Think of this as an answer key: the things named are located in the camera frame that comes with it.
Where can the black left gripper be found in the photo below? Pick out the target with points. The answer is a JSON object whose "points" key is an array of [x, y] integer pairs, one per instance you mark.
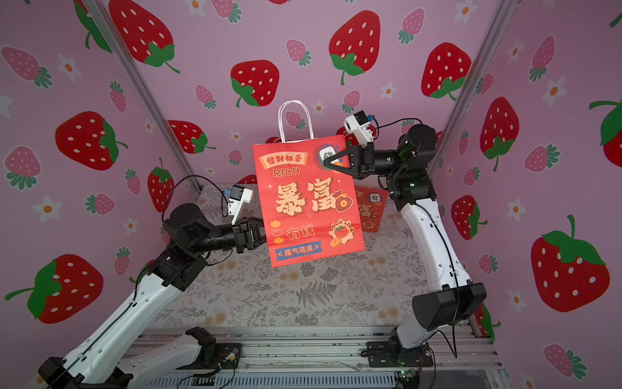
{"points": [[244, 235]]}

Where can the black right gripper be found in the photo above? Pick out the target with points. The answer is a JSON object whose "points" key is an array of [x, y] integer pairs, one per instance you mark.
{"points": [[364, 160]]}

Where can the red paper gift bag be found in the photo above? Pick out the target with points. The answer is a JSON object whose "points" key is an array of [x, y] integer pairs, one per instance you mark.
{"points": [[309, 213]]}

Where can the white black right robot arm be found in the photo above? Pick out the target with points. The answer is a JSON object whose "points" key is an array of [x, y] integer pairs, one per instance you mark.
{"points": [[453, 296]]}

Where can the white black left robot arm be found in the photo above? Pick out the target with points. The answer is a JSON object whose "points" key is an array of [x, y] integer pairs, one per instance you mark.
{"points": [[101, 362]]}

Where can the red paper bag front right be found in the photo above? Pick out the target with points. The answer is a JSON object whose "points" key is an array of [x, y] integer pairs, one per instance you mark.
{"points": [[371, 204]]}

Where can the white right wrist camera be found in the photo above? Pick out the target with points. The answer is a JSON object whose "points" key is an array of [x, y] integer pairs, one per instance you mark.
{"points": [[358, 124]]}

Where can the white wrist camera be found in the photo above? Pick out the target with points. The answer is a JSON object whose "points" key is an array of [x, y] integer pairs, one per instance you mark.
{"points": [[358, 124], [238, 197]]}

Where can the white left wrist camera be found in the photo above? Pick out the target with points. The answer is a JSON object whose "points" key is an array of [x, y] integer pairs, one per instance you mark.
{"points": [[238, 197]]}

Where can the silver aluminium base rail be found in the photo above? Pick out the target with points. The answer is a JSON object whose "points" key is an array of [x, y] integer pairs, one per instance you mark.
{"points": [[346, 357]]}

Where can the silver aluminium corner post right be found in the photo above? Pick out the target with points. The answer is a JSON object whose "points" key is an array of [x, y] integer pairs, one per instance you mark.
{"points": [[487, 48]]}

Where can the silver aluminium corner post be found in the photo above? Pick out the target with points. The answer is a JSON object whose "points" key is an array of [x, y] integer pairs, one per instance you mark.
{"points": [[487, 48], [100, 14]]}

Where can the silver aluminium corner post left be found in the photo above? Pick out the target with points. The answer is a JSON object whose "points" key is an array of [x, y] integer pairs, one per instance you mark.
{"points": [[100, 14]]}

